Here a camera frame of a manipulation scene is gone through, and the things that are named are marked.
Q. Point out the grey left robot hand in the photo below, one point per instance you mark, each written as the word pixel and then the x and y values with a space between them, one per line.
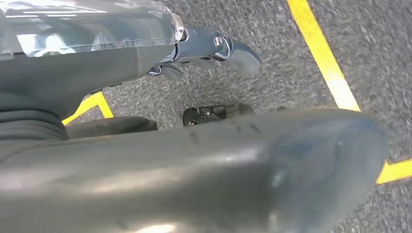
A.
pixel 161 180

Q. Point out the black robot body part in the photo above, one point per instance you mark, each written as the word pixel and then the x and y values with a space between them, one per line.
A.
pixel 206 114

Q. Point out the yellow floor tape square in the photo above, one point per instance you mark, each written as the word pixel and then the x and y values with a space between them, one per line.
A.
pixel 322 54

